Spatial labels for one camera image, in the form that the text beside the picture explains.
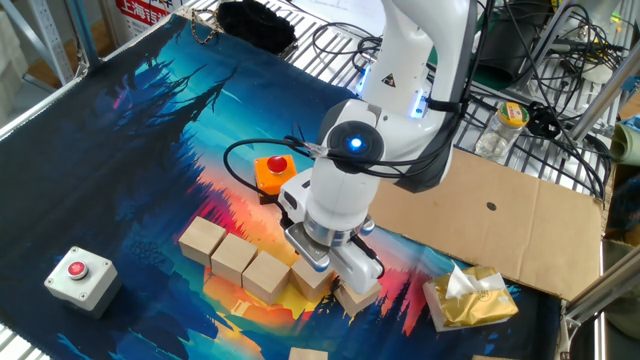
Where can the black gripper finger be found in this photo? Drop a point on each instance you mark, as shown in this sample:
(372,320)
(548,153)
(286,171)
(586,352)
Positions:
(335,287)

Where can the green cutting mat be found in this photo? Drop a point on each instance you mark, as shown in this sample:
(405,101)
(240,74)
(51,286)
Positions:
(490,80)

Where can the gold tissue pack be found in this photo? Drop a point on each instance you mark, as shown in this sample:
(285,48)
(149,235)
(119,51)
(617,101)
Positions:
(470,305)

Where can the flat brown cardboard sheet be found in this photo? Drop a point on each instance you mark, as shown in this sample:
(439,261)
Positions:
(500,225)

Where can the grey box with red button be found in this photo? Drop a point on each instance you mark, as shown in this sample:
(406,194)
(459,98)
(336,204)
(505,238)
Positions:
(85,285)

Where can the black power plug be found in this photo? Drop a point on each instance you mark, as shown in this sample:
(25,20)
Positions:
(542,120)

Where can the light wooden cube block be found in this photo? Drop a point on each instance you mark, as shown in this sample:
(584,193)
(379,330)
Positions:
(200,240)
(307,355)
(357,302)
(232,260)
(265,277)
(307,285)

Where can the slanted aluminium profile post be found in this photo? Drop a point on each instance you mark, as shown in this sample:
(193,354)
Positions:
(600,100)

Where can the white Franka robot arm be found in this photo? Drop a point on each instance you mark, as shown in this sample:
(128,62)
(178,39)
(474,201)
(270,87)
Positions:
(345,195)

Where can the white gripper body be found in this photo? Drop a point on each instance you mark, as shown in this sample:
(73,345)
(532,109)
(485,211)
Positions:
(360,270)

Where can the blue-grey metal post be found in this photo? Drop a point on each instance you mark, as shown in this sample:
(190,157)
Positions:
(82,30)

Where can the silver table edge rail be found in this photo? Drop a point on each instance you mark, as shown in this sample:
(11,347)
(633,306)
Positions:
(20,119)

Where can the green rolled sheet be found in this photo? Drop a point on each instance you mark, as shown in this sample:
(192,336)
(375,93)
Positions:
(627,145)

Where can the grey perforated metal upright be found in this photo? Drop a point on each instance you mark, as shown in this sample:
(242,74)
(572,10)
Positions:
(50,40)

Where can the orange emergency stop button box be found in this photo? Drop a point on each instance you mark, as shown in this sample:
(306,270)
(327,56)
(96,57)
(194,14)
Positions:
(272,182)

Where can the aluminium profile bar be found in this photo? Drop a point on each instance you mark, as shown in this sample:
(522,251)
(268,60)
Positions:
(600,292)

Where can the glass jar with yellow lid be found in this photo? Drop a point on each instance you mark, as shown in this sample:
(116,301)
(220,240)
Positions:
(495,137)

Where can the white paper sheet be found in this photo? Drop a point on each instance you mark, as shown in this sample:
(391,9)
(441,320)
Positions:
(350,12)

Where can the white box with red print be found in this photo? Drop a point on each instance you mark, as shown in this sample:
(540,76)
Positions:
(142,12)

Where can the colourful forest print mat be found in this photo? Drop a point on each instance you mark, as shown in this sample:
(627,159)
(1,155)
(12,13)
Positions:
(60,200)

